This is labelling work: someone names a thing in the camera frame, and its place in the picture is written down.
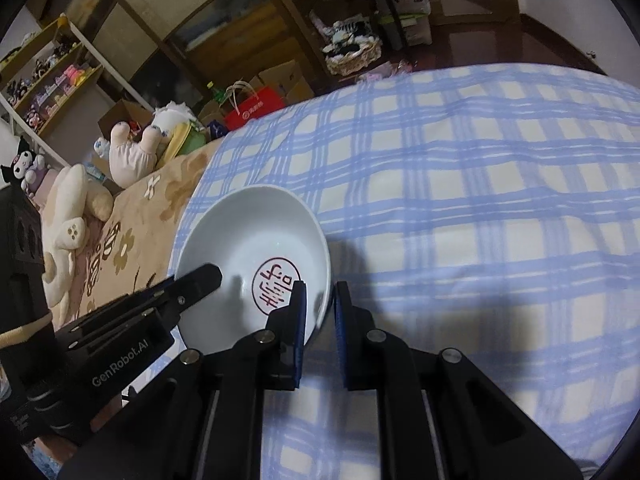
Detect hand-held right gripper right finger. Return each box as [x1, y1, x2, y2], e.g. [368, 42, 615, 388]
[332, 281, 585, 480]

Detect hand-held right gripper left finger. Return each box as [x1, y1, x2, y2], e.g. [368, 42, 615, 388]
[60, 281, 307, 480]

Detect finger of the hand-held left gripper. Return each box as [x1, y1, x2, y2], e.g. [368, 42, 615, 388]
[150, 264, 223, 333]

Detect small white bowl red stamp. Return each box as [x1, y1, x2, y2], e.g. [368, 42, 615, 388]
[174, 185, 332, 356]

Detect brown floral blanket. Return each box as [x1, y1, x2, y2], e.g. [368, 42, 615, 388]
[42, 137, 223, 333]

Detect pink white plush toy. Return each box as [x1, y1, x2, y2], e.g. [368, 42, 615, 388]
[92, 122, 162, 187]

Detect cream cat plush toy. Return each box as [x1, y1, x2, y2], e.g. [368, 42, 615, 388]
[40, 164, 115, 326]

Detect white fluffy plush toy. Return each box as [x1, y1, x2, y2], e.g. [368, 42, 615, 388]
[150, 101, 194, 134]

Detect red shopping bag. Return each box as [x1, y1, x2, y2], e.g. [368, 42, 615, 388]
[222, 80, 289, 131]

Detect blue plaid bed sheet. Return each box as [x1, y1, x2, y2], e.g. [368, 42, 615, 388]
[170, 62, 640, 480]

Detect open cardboard box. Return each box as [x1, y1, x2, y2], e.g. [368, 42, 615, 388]
[97, 100, 154, 137]

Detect black purple plush toy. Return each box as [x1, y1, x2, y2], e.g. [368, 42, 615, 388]
[0, 135, 49, 199]

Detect brown cardboard box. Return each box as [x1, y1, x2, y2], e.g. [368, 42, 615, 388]
[257, 60, 316, 107]

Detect rows of small figurines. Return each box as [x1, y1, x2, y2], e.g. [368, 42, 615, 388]
[0, 35, 98, 128]

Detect wooden wardrobe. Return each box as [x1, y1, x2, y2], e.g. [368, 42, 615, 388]
[30, 0, 326, 111]

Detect wooden shelf with figurines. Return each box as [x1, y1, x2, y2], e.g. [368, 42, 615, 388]
[0, 12, 151, 167]

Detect wicker basket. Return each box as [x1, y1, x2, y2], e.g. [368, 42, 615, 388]
[325, 40, 384, 77]

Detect black white striped cloth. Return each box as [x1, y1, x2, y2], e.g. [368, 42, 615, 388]
[320, 17, 374, 57]

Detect small dark folding table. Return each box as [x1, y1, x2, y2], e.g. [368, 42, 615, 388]
[322, 0, 426, 52]

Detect white storage boxes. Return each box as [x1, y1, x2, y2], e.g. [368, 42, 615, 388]
[380, 0, 434, 47]

